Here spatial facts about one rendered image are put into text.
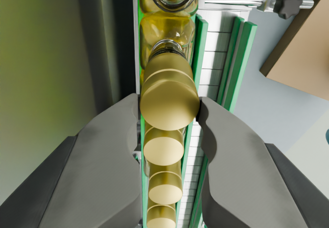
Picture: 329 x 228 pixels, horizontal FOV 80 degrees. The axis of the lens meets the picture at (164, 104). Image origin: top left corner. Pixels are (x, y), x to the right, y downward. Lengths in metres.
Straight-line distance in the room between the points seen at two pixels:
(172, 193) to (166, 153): 0.05
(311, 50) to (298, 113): 0.24
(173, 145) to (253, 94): 0.53
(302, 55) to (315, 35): 0.05
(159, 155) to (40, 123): 0.12
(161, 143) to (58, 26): 0.17
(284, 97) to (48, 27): 0.64
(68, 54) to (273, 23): 0.49
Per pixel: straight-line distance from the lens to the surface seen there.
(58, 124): 0.26
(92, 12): 0.47
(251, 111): 0.70
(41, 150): 0.23
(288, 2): 0.31
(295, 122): 0.80
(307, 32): 0.60
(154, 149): 0.16
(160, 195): 0.21
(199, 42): 0.33
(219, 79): 0.45
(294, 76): 0.63
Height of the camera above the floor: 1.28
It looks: 57 degrees down
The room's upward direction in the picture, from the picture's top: 179 degrees clockwise
